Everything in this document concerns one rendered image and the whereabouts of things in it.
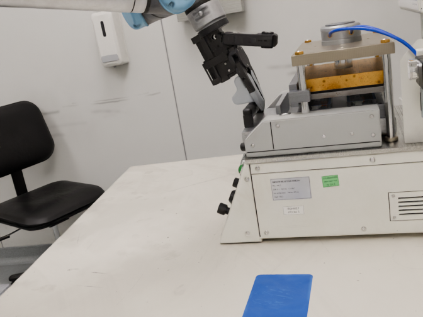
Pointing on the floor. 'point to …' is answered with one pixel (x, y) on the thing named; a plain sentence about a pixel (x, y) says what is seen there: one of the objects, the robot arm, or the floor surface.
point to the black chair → (76, 196)
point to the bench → (204, 257)
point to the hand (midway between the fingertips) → (263, 103)
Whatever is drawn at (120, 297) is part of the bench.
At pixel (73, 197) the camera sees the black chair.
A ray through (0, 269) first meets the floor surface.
